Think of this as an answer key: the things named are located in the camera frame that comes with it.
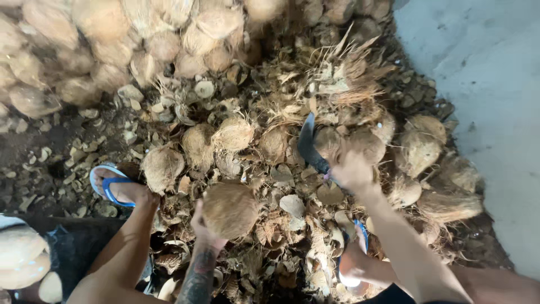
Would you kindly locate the person's right hand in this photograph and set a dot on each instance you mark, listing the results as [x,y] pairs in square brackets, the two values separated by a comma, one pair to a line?
[352,171]

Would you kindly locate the person's left hand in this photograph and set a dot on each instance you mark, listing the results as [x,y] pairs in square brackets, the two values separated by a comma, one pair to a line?
[201,231]

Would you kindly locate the person's right fingers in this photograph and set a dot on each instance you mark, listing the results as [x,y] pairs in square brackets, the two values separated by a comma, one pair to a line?
[339,164]

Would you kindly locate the dark curved machete knife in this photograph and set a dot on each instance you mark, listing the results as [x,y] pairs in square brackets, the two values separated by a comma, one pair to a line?
[307,145]

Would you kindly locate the brown fibrous coconut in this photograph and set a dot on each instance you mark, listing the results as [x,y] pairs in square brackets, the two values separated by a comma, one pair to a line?
[232,209]

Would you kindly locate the blue right flip-flop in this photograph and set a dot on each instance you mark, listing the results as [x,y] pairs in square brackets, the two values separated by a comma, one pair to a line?
[362,231]

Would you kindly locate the blue flip-flop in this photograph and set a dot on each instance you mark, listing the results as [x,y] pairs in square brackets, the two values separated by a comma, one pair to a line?
[110,183]
[362,231]

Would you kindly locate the heap of coconut husk scraps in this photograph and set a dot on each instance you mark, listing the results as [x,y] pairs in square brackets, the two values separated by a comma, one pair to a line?
[295,236]

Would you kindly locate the person's right foot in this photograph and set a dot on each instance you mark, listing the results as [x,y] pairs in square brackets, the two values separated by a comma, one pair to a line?
[351,264]

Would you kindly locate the person's foot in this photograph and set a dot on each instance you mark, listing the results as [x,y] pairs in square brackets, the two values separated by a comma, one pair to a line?
[126,190]
[351,264]

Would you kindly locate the person's black shorts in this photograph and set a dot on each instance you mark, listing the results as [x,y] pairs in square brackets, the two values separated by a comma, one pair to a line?
[388,295]

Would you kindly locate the scattered loose fibrous coconuts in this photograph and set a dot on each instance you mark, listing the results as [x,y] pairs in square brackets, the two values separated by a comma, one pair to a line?
[162,167]

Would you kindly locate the person's right leg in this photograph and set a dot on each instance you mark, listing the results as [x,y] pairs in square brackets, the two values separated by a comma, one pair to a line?
[498,285]

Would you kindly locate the person's leg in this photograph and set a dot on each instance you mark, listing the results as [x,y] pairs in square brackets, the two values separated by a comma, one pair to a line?
[498,285]
[122,257]

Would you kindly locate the person's left foot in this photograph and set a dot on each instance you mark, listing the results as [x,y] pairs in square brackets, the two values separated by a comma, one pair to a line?
[126,190]

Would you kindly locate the blue left flip-flop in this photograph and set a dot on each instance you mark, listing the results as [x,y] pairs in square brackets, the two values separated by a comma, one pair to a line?
[110,183]

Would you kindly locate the person's left leg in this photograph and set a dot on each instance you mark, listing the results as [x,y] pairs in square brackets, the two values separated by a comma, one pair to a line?
[122,257]

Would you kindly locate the pile of husked coconuts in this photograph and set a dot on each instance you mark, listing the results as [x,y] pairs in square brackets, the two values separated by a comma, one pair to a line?
[105,38]

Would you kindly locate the black tub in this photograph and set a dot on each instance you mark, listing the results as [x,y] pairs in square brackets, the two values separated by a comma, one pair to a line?
[76,249]

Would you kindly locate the peeled pale coconut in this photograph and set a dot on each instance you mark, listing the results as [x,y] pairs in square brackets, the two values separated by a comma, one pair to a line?
[50,288]
[21,245]
[25,274]

